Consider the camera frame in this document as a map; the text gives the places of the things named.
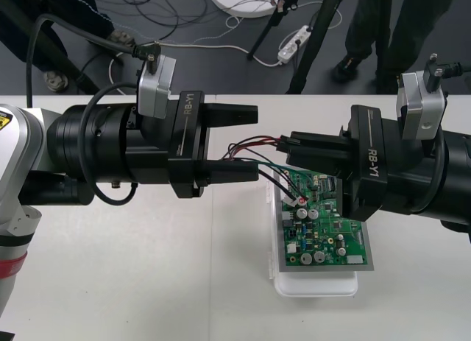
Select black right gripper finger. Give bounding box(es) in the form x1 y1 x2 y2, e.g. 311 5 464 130
289 131 351 151
286 145 351 168

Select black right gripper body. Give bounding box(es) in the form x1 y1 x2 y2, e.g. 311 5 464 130
339 105 390 223

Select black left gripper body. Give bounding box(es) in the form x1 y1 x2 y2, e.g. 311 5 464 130
167 90 213 200

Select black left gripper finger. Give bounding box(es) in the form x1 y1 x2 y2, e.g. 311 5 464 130
200 159 261 183
203 102 260 130

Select red black green cable bundle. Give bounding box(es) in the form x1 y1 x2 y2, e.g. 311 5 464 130
219 133 314 210

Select white power strip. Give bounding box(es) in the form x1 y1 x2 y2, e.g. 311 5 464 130
277 24 314 66

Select black tripod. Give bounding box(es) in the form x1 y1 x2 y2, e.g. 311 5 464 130
0 0 105 96
247 0 392 96

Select white round base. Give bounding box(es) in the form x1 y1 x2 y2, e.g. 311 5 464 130
207 0 283 19

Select milky plastic box with lid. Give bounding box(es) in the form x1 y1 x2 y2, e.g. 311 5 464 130
265 171 359 299

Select person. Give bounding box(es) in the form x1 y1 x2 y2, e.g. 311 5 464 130
0 0 135 94
332 0 458 96

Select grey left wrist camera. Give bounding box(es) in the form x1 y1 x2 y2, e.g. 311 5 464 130
136 53 177 119

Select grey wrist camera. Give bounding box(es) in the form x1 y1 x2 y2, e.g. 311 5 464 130
396 69 449 141
136 53 177 119

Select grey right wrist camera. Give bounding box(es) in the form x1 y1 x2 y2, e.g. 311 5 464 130
396 69 449 141

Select thick white floor cable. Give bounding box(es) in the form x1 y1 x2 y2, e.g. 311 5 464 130
108 41 281 96

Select green circuit board grey frame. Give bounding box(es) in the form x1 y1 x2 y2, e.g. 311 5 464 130
277 165 377 274

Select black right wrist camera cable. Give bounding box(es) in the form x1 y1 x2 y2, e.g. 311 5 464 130
414 52 464 214

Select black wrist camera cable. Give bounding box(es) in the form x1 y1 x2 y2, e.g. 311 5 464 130
414 52 464 214
25 15 163 206

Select black floor cable tangle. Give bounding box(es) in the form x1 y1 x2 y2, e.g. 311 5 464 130
82 0 224 41

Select black left wrist camera cable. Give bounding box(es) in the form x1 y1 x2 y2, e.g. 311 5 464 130
25 15 163 206

